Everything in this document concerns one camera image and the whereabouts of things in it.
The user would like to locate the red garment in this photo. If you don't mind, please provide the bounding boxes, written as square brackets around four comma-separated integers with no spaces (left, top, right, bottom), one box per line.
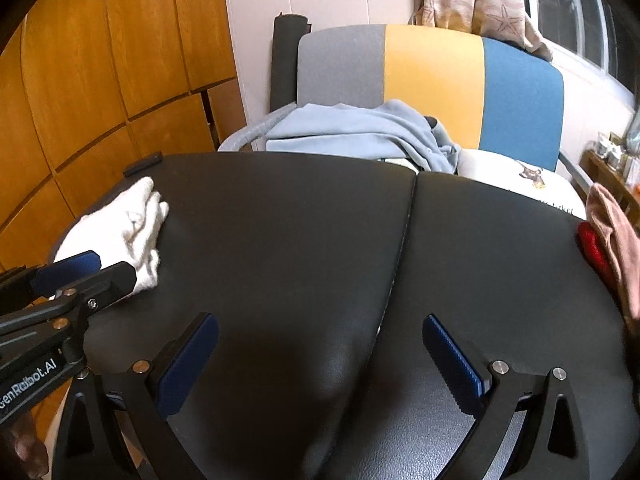
[576,221,617,292]

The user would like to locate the wooden wardrobe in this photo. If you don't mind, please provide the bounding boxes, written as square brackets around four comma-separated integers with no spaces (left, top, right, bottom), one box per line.
[1,0,246,270]

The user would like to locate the pink knitted sweater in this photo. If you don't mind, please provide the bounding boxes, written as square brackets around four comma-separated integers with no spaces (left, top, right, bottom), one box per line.
[586,183,639,336]

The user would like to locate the white printed pillow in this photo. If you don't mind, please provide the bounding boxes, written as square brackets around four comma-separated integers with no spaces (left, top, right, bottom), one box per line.
[457,148,587,220]

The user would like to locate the wooden side shelf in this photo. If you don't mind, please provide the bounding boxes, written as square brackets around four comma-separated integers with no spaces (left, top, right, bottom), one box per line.
[580,132,639,230]

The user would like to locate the black rolled mat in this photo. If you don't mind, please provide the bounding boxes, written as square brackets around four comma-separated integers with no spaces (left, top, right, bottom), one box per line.
[269,14,311,112]

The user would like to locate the light blue grey garment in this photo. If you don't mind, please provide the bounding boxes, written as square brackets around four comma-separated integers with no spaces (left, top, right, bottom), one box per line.
[219,100,460,174]

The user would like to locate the grey yellow blue headboard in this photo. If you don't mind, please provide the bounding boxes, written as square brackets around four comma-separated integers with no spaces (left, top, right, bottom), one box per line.
[296,24,564,170]

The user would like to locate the patterned beige curtain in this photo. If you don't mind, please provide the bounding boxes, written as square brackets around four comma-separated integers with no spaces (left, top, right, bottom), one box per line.
[416,0,552,62]

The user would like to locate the window with white frame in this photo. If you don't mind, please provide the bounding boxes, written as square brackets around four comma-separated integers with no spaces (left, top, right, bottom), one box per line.
[525,0,639,96]

